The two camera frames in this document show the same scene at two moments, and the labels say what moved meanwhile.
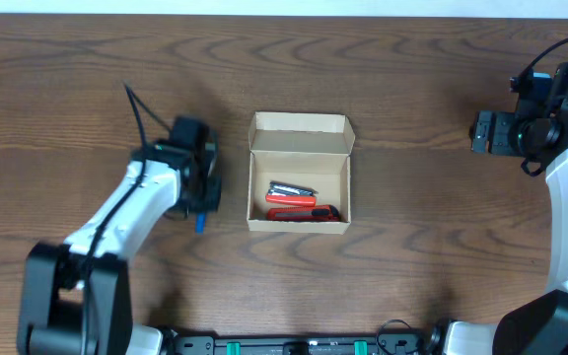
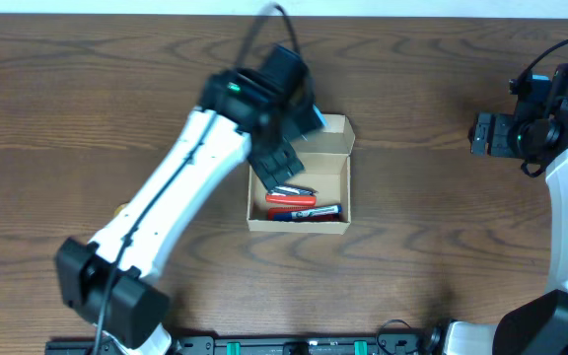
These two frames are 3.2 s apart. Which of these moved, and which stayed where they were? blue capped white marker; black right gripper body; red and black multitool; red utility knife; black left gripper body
Moved: black left gripper body; blue capped white marker
Stayed: red utility knife; black right gripper body; red and black multitool
